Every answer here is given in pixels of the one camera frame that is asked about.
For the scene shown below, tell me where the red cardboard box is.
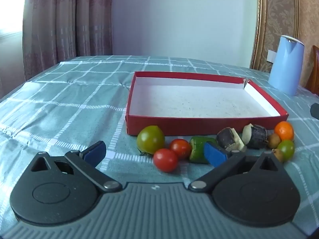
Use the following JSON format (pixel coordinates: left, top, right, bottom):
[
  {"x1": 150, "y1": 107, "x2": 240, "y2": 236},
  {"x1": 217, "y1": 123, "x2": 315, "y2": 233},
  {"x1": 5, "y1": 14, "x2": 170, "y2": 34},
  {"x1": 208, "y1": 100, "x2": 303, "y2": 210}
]
[{"x1": 125, "y1": 71, "x2": 289, "y2": 136}]

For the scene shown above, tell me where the red cherry tomato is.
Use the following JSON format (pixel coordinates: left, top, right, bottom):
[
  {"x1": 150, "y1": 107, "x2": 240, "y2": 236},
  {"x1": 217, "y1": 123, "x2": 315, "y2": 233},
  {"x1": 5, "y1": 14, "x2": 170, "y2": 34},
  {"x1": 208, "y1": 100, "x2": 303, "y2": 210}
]
[
  {"x1": 153, "y1": 148, "x2": 178, "y2": 173},
  {"x1": 169, "y1": 139, "x2": 192, "y2": 160}
]

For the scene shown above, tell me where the pink patterned curtain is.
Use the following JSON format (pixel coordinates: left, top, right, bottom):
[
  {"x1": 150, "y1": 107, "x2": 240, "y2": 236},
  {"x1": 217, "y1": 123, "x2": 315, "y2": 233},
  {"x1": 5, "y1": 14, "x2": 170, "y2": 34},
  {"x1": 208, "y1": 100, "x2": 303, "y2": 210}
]
[{"x1": 22, "y1": 0, "x2": 114, "y2": 81}]

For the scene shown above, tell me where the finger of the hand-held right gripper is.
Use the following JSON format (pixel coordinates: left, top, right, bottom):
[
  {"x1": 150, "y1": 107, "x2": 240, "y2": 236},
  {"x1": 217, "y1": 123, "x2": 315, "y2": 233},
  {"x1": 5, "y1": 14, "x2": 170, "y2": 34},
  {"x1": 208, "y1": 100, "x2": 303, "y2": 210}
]
[{"x1": 310, "y1": 103, "x2": 319, "y2": 120}]

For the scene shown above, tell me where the gold ornate frame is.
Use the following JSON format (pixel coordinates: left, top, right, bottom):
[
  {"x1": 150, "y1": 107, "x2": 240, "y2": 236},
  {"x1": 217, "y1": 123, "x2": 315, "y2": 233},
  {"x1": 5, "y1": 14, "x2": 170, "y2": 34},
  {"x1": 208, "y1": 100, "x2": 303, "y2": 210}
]
[{"x1": 250, "y1": 0, "x2": 301, "y2": 73}]

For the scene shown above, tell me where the dark eggplant piece left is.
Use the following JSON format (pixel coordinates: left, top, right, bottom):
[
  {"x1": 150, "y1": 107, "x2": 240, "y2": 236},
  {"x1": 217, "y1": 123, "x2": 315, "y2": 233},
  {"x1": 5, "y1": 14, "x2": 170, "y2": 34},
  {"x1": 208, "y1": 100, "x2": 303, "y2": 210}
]
[{"x1": 216, "y1": 127, "x2": 247, "y2": 153}]

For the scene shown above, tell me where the orange tangerine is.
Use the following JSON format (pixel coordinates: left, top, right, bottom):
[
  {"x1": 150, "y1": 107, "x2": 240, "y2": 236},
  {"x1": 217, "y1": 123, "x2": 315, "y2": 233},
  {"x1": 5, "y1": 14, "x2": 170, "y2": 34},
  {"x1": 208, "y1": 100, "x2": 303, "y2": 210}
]
[{"x1": 274, "y1": 121, "x2": 294, "y2": 141}]

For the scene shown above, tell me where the dark eggplant piece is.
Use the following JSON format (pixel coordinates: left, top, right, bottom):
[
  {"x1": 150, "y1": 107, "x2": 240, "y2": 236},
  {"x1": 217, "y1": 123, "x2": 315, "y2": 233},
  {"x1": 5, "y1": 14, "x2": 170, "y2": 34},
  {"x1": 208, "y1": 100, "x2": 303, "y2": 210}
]
[
  {"x1": 216, "y1": 127, "x2": 247, "y2": 153},
  {"x1": 242, "y1": 124, "x2": 268, "y2": 150}
]

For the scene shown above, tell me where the green cucumber piece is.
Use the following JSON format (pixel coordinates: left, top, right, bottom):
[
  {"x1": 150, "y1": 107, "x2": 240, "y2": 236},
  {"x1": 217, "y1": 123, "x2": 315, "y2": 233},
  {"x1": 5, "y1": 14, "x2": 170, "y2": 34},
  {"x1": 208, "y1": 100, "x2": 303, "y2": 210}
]
[{"x1": 189, "y1": 136, "x2": 218, "y2": 164}]

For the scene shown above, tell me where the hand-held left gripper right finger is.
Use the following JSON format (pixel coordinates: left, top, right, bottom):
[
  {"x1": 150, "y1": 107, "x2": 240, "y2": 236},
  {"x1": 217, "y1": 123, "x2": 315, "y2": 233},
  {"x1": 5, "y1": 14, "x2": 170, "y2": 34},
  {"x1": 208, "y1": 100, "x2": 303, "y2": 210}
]
[{"x1": 188, "y1": 141, "x2": 285, "y2": 193}]

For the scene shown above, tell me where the large green tomato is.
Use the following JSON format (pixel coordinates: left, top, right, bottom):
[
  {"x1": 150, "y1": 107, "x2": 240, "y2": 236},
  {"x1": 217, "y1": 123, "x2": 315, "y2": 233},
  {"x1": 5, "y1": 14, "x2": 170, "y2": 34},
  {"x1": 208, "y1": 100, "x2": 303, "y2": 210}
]
[{"x1": 137, "y1": 126, "x2": 165, "y2": 155}]

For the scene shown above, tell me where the dark eggplant piece right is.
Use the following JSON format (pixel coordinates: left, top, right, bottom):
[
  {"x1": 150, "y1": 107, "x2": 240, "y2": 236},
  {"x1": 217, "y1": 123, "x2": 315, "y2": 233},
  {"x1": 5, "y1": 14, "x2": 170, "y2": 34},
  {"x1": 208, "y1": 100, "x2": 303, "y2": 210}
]
[{"x1": 242, "y1": 124, "x2": 268, "y2": 150}]

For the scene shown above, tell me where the small green tomato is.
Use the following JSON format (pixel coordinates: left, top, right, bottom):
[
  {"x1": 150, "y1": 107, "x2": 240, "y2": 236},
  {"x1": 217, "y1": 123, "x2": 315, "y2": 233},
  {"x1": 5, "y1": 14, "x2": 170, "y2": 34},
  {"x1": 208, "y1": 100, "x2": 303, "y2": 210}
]
[{"x1": 277, "y1": 140, "x2": 295, "y2": 161}]

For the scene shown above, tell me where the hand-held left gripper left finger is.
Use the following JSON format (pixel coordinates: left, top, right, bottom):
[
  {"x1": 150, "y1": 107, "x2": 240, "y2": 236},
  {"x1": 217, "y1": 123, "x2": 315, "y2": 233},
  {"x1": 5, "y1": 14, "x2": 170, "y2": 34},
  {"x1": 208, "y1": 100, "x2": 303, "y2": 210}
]
[{"x1": 30, "y1": 141, "x2": 122, "y2": 193}]

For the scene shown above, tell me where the wooden chair back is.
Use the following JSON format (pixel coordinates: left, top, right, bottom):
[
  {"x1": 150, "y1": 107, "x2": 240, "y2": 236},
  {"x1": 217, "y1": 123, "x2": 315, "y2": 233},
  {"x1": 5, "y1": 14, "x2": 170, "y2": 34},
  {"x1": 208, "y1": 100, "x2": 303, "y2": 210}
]
[{"x1": 306, "y1": 45, "x2": 319, "y2": 91}]

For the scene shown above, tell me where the light blue kettle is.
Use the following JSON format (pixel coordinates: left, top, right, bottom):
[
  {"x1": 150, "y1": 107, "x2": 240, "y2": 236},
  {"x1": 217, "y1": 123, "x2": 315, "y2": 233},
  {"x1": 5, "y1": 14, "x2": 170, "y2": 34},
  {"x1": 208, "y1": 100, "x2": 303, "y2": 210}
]
[{"x1": 268, "y1": 35, "x2": 305, "y2": 96}]

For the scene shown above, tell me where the brown longan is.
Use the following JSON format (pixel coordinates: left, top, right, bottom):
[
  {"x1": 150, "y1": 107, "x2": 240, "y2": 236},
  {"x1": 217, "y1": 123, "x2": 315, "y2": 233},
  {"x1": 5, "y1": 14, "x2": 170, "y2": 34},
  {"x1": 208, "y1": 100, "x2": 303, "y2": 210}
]
[
  {"x1": 272, "y1": 149, "x2": 285, "y2": 163},
  {"x1": 267, "y1": 133, "x2": 282, "y2": 149}
]

